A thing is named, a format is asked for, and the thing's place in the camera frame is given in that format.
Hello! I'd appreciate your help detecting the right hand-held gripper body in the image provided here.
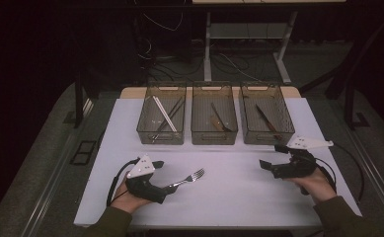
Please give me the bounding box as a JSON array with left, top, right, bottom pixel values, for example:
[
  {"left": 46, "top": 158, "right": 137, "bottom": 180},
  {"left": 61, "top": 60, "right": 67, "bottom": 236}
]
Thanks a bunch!
[{"left": 271, "top": 135, "right": 335, "bottom": 180}]

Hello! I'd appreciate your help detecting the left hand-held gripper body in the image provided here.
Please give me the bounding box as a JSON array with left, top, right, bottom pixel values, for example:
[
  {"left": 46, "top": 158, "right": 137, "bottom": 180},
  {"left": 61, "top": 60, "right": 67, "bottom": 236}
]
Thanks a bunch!
[{"left": 124, "top": 154, "right": 168, "bottom": 204}]

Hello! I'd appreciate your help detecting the silver metal fork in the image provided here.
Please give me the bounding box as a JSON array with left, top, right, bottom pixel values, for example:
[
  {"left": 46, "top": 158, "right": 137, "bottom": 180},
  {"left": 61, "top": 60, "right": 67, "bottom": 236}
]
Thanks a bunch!
[{"left": 166, "top": 168, "right": 206, "bottom": 190}]

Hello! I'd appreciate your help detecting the silver metal chopstick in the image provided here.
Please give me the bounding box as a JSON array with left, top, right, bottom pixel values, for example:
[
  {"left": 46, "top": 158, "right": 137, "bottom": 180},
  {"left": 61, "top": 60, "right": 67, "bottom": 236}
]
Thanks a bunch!
[
  {"left": 151, "top": 97, "right": 184, "bottom": 144},
  {"left": 153, "top": 98, "right": 186, "bottom": 143}
]

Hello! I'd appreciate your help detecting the translucent brown plastic bin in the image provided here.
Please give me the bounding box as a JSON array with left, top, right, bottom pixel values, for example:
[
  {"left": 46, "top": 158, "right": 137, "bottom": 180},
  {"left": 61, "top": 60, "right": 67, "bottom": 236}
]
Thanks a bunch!
[
  {"left": 238, "top": 81, "right": 296, "bottom": 146},
  {"left": 135, "top": 81, "right": 188, "bottom": 146},
  {"left": 191, "top": 81, "right": 239, "bottom": 146}
]

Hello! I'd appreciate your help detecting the person's left hand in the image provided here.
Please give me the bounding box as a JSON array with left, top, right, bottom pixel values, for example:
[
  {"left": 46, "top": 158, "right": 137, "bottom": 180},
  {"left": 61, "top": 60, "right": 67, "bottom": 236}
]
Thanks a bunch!
[{"left": 111, "top": 182, "right": 152, "bottom": 214}]

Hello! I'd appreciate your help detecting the person's right hand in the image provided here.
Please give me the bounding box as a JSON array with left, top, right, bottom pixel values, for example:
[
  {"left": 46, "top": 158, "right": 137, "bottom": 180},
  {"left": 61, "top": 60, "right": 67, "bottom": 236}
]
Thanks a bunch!
[{"left": 286, "top": 167, "right": 337, "bottom": 204}]

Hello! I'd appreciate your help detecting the white table mat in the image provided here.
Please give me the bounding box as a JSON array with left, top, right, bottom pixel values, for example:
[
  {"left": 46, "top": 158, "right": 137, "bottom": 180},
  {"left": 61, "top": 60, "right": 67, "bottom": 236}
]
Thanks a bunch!
[{"left": 73, "top": 97, "right": 366, "bottom": 230}]

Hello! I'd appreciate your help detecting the black metal stand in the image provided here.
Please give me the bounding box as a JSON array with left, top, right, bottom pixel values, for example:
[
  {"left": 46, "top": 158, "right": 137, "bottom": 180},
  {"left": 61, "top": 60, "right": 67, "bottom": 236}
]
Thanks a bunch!
[
  {"left": 74, "top": 70, "right": 97, "bottom": 129},
  {"left": 344, "top": 83, "right": 371, "bottom": 130}
]

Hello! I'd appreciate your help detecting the black slanted stand leg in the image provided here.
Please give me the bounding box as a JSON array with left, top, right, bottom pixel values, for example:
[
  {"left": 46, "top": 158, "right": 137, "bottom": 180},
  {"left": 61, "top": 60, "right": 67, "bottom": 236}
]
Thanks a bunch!
[{"left": 299, "top": 13, "right": 384, "bottom": 100}]

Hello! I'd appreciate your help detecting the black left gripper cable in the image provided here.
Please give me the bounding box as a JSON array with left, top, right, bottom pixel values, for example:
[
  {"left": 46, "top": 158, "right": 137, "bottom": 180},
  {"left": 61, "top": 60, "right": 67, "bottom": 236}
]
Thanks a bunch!
[{"left": 106, "top": 157, "right": 140, "bottom": 207}]

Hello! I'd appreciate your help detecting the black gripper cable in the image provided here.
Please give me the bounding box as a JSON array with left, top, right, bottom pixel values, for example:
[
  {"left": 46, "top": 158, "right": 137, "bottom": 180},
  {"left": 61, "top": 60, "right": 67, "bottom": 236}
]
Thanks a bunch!
[
  {"left": 106, "top": 157, "right": 140, "bottom": 207},
  {"left": 315, "top": 157, "right": 340, "bottom": 196}
]

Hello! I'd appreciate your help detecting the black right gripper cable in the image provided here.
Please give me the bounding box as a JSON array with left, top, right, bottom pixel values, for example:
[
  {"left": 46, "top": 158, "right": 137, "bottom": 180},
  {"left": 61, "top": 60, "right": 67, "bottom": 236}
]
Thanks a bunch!
[{"left": 315, "top": 157, "right": 340, "bottom": 196}]

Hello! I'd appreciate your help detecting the long black cable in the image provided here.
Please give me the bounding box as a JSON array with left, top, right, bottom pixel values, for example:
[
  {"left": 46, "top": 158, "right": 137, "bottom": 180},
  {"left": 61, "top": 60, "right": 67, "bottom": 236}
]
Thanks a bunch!
[{"left": 331, "top": 141, "right": 367, "bottom": 202}]

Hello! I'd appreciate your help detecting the black rectangular floor frame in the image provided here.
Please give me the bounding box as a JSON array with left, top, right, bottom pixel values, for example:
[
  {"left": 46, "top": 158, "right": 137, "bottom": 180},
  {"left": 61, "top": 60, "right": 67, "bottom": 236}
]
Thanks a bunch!
[{"left": 69, "top": 140, "right": 98, "bottom": 166}]

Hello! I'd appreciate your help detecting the aluminium rail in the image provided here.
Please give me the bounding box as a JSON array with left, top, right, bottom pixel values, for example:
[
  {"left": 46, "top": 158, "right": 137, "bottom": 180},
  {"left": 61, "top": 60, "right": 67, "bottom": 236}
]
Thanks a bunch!
[
  {"left": 21, "top": 98, "right": 95, "bottom": 237},
  {"left": 344, "top": 124, "right": 384, "bottom": 226}
]

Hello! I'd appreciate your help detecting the bundle of floor cables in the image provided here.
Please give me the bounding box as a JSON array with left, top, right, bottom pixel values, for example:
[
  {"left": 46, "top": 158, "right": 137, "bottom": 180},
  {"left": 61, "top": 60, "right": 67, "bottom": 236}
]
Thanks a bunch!
[{"left": 136, "top": 36, "right": 263, "bottom": 83}]

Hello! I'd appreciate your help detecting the white metal desk frame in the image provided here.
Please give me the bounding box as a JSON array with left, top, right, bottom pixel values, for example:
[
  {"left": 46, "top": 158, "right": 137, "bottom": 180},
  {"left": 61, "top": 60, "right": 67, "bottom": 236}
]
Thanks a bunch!
[{"left": 203, "top": 10, "right": 298, "bottom": 86}]

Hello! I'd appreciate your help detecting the white hanging cable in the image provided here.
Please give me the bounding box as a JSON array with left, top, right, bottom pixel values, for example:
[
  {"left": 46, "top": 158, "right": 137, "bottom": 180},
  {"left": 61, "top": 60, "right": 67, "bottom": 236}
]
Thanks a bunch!
[{"left": 142, "top": 11, "right": 185, "bottom": 34}]

